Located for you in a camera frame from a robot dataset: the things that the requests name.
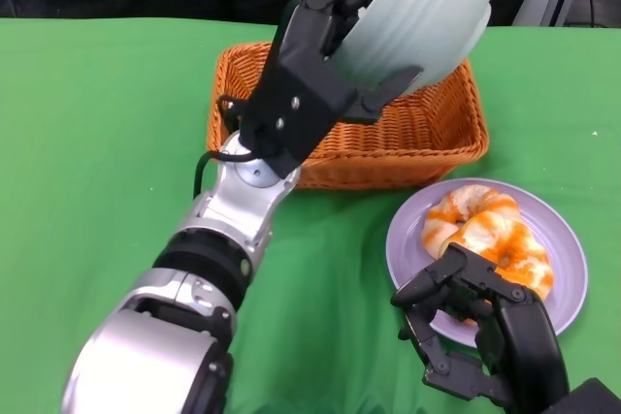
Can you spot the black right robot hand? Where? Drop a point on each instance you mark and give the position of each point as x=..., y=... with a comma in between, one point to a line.
x=529, y=346

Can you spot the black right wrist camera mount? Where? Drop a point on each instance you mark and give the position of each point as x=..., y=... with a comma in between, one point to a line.
x=592, y=399

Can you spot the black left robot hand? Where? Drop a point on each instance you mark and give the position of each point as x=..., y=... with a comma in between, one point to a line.
x=310, y=31

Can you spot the orange striped bread roll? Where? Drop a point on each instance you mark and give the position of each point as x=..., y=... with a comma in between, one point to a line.
x=514, y=244
x=456, y=215

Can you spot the pale green bowl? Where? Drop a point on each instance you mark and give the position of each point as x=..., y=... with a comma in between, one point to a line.
x=417, y=21

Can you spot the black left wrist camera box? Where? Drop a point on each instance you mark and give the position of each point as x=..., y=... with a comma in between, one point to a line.
x=291, y=118

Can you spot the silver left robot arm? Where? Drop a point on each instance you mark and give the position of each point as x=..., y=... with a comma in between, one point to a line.
x=218, y=239

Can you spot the orange wicker basket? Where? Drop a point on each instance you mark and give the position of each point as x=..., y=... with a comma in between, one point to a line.
x=412, y=142

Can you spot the lavender plate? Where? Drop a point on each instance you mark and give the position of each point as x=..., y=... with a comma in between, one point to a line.
x=563, y=249

